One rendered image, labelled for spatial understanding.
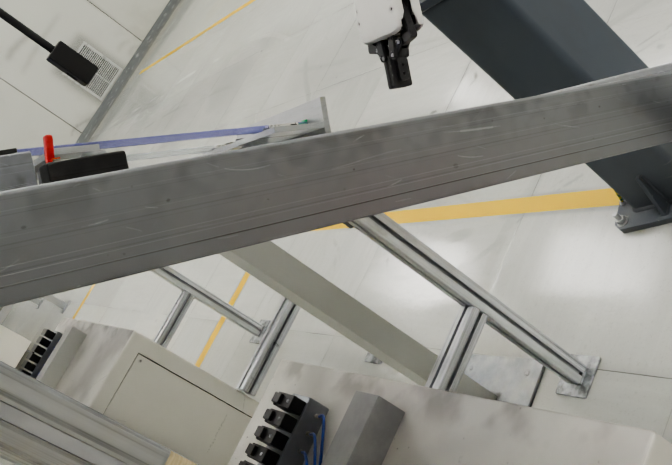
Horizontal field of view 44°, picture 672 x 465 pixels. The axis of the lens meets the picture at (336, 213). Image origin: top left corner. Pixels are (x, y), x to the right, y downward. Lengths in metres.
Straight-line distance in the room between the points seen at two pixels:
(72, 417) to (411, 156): 0.29
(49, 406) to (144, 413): 1.61
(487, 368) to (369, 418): 0.97
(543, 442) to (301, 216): 0.40
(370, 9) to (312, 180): 0.69
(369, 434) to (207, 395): 1.15
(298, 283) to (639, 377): 0.66
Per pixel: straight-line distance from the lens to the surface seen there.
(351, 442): 1.01
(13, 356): 5.60
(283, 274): 1.57
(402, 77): 1.21
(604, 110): 0.75
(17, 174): 0.82
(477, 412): 0.94
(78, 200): 0.50
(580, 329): 1.84
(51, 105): 8.93
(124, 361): 2.04
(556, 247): 2.02
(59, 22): 9.13
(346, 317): 1.64
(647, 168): 1.78
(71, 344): 2.35
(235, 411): 2.15
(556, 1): 1.62
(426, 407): 1.01
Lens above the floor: 1.21
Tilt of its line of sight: 24 degrees down
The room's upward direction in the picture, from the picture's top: 54 degrees counter-clockwise
